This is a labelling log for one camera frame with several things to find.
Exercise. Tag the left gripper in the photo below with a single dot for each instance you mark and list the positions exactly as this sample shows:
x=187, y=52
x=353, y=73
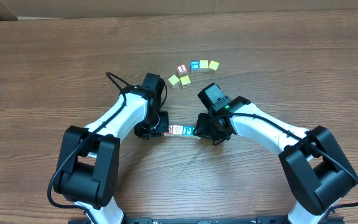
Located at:
x=139, y=130

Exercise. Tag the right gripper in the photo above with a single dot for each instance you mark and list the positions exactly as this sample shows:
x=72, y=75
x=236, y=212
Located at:
x=203, y=130

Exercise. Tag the red apple block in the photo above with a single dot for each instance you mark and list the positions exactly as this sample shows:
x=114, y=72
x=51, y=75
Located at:
x=169, y=132

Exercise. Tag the white picture block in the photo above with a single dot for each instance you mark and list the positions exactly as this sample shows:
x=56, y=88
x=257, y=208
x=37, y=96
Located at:
x=177, y=130

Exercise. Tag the blue P block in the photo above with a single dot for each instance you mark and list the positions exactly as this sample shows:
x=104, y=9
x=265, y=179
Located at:
x=187, y=132

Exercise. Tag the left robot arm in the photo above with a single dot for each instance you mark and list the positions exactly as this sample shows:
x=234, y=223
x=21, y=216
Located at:
x=87, y=168

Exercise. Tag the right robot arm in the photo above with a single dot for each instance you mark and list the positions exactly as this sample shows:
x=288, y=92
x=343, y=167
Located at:
x=317, y=170

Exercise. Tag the yellow U block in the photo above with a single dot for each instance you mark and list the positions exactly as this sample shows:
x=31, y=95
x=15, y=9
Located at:
x=174, y=81

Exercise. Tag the yellow K block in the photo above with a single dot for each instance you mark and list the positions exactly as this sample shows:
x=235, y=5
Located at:
x=185, y=81

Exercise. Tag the red I block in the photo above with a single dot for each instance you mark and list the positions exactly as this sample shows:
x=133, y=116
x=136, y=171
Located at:
x=182, y=70

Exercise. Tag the yellow block upper right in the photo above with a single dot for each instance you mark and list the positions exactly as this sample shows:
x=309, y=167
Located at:
x=213, y=66

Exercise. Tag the blue L block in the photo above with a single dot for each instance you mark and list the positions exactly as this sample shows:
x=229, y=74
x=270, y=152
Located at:
x=195, y=66

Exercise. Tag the yellow block upper middle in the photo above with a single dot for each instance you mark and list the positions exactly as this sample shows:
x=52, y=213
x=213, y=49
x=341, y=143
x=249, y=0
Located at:
x=204, y=66

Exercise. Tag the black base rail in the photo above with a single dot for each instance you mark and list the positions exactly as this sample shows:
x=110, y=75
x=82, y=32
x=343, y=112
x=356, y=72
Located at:
x=257, y=220

